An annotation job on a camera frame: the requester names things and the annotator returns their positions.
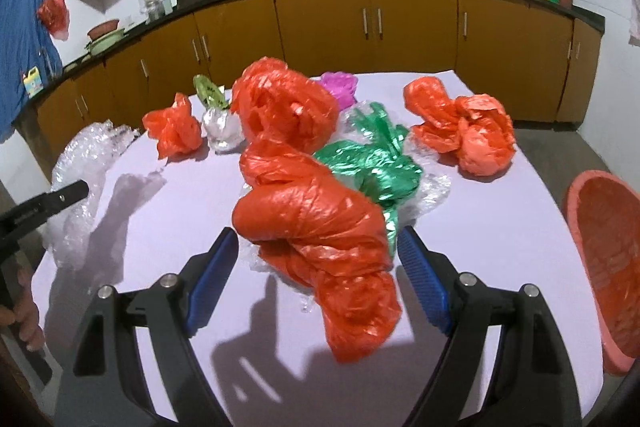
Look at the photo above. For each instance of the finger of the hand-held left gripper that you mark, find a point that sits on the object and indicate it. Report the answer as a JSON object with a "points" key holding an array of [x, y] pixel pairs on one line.
{"points": [[60, 198]]}

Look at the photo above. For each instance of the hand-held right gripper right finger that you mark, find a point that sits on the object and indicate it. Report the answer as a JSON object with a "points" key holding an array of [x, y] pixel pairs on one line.
{"points": [[422, 277]]}

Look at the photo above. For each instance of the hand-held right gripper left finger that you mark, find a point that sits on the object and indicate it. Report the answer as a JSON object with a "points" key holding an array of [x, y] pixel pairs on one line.
{"points": [[212, 282]]}

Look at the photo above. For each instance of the clear bubble wrap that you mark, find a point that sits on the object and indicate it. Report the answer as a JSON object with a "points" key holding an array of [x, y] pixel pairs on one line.
{"points": [[85, 152]]}

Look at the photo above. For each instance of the long twisted red plastic bag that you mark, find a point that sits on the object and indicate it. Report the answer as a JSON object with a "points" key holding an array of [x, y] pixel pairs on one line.
{"points": [[300, 217]]}

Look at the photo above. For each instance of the clear plastic bag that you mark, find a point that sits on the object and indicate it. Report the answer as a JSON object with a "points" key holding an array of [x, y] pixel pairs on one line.
{"points": [[225, 129]]}

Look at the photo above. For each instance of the light green plastic bag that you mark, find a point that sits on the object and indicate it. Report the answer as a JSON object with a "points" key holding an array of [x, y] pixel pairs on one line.
{"points": [[207, 91]]}

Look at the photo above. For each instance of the red plastic basket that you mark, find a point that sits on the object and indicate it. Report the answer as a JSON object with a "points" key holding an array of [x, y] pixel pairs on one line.
{"points": [[610, 257]]}

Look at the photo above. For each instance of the person's left hand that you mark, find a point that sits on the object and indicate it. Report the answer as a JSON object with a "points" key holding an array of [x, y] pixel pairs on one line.
{"points": [[30, 312]]}

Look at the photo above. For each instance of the green foil bag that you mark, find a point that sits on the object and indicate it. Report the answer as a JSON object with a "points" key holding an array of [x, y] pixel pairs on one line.
{"points": [[370, 162]]}

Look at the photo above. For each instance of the small red plastic bag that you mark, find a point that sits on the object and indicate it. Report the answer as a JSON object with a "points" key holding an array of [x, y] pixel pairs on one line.
{"points": [[172, 129]]}

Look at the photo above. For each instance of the wide crumpled red plastic bag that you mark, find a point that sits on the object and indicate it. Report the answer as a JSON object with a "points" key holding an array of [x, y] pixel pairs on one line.
{"points": [[470, 132]]}

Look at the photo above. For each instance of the stacked bowls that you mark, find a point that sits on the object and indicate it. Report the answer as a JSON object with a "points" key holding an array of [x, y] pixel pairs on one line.
{"points": [[105, 43]]}

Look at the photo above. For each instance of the blue hanging cloth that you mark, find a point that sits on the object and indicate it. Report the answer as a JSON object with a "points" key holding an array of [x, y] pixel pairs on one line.
{"points": [[20, 32]]}

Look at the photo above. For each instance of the red bowl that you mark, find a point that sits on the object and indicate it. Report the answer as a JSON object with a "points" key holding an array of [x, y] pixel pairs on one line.
{"points": [[102, 28]]}

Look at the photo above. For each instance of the hanging red plastic bag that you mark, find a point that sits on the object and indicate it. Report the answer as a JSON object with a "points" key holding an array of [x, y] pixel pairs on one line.
{"points": [[54, 14]]}

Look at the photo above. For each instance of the large round red plastic bag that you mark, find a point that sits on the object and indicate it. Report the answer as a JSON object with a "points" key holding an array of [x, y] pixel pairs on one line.
{"points": [[280, 102]]}

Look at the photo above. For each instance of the magenta plastic bag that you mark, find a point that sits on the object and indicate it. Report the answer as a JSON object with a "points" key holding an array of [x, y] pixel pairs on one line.
{"points": [[340, 86]]}

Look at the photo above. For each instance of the clear bagged jar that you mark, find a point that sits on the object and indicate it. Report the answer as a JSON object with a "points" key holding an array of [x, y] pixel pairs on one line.
{"points": [[154, 2]]}

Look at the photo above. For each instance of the wooden base cabinets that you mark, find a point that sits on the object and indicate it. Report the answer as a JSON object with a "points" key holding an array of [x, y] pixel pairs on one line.
{"points": [[325, 27]]}

